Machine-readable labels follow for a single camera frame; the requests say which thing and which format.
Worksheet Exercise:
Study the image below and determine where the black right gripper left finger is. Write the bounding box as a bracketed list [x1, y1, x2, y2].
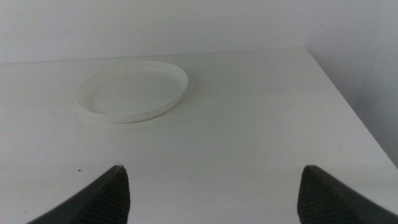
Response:
[26, 164, 131, 224]

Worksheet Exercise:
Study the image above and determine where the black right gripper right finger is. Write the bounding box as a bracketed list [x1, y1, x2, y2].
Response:
[297, 164, 398, 224]

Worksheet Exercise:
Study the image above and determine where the white shallow bowl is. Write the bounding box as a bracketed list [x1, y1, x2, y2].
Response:
[74, 60, 189, 124]

